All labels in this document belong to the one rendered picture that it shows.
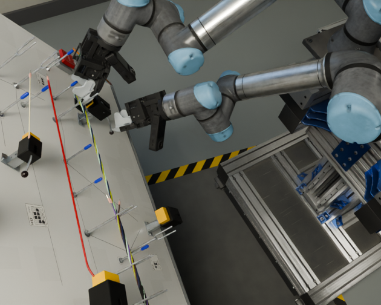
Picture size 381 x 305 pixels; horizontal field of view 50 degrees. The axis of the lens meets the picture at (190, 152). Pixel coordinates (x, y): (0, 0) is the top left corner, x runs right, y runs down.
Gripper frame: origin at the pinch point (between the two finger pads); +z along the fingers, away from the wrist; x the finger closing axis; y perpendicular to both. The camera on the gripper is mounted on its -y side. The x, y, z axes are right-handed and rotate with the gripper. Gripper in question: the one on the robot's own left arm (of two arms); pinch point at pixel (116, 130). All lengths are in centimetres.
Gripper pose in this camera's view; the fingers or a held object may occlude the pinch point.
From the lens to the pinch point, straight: 127.3
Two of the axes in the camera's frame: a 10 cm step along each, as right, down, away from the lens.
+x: -4.0, 3.0, -8.6
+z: -8.6, 2.0, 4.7
